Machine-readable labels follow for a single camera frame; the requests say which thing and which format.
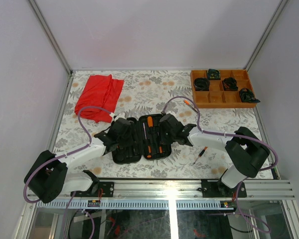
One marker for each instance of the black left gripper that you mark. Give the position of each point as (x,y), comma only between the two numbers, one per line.
(130,142)

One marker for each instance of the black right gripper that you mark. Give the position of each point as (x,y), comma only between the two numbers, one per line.
(162,137)

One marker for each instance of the black orange stubby screwdriver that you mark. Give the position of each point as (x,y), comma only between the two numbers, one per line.
(150,124)

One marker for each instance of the black plastic tool case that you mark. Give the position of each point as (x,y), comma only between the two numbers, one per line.
(134,153)

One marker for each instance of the large black handled screwdriver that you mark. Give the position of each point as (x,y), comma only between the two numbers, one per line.
(149,148)

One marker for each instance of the small orange precision screwdriver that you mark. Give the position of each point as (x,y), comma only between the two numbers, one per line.
(189,105)

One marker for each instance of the small orange black screwdriver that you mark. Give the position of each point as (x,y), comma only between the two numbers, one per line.
(200,154)

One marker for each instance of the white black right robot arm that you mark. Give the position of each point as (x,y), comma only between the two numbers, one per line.
(245,150)

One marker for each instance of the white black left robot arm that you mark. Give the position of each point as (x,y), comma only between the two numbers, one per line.
(50,175)

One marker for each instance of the red folded cloth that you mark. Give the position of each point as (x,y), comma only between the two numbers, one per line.
(99,96)

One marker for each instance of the orange compartment tray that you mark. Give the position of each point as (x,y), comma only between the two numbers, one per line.
(217,97)

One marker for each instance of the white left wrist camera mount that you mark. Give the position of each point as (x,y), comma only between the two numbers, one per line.
(115,117)

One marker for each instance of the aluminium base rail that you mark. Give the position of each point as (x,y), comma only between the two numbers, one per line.
(185,194)

